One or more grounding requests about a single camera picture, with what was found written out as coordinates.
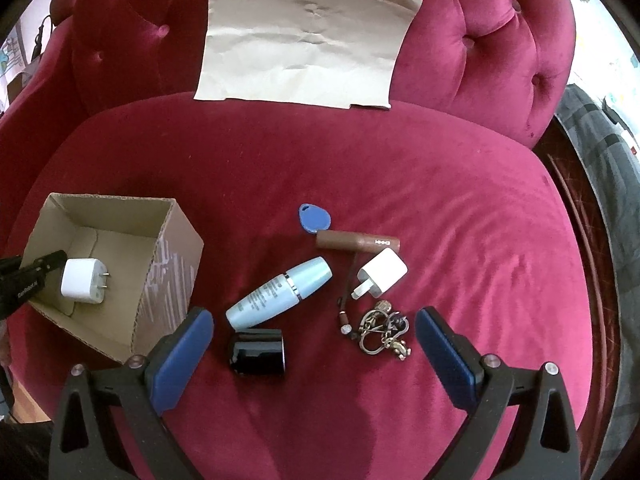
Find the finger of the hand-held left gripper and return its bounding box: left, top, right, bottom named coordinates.
left=0, top=249, right=67, bottom=277

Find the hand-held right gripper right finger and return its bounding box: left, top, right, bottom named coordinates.
left=415, top=306, right=583, bottom=480

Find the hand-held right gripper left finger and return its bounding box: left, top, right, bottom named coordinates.
left=50, top=306, right=216, bottom=480

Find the white two-prong charger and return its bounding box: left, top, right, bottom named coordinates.
left=61, top=258, right=109, bottom=304

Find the black glossy jar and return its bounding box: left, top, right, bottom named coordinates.
left=229, top=329, right=288, bottom=376

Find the cardboard box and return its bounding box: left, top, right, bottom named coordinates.
left=24, top=192, right=205, bottom=365

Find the small white charger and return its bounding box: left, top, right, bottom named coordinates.
left=351, top=251, right=408, bottom=301

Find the light blue bottle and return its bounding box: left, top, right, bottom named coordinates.
left=225, top=256, right=333, bottom=329

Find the brown tube with cord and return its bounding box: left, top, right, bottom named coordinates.
left=315, top=230, right=402, bottom=336

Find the blue key fob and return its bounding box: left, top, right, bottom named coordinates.
left=298, top=203, right=332, bottom=234

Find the red velvet tufted armchair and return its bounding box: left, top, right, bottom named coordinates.
left=0, top=0, right=608, bottom=480

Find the black power adapter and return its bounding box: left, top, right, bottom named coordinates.
left=31, top=14, right=55, bottom=58

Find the grey blanket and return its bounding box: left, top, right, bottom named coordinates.
left=552, top=82, right=640, bottom=480

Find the brown paper sheet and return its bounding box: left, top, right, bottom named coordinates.
left=194, top=0, right=423, bottom=111

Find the cartoon wall poster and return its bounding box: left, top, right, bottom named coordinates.
left=0, top=35, right=28, bottom=111

